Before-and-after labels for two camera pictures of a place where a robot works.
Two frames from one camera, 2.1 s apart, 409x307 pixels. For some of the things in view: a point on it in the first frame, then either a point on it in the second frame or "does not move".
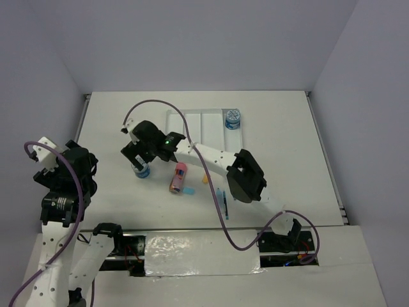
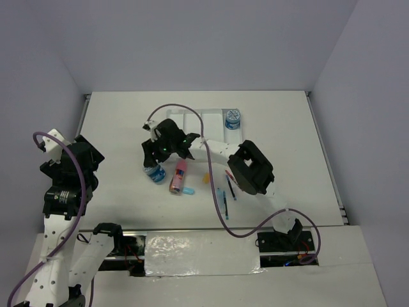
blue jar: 232,119 does not move
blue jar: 144,172 -> 157,174
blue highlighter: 219,196 does not move
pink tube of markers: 178,178 does not move
